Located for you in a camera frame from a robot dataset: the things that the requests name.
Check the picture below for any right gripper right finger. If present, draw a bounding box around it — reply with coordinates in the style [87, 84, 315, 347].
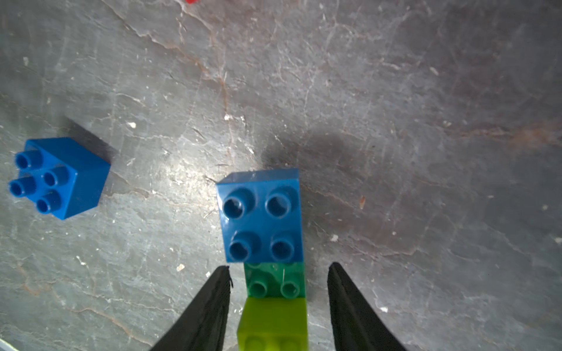
[327, 262, 406, 351]

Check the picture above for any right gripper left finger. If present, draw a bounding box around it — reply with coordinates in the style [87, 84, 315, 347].
[152, 266, 233, 351]

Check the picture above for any lime green lego brick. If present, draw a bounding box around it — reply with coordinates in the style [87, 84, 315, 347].
[237, 297, 308, 351]

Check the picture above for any green long lego brick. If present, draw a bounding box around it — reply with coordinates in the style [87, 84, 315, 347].
[244, 263, 306, 299]

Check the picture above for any blue lego brick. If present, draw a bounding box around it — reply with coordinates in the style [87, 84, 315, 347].
[8, 137, 111, 220]
[216, 168, 304, 264]

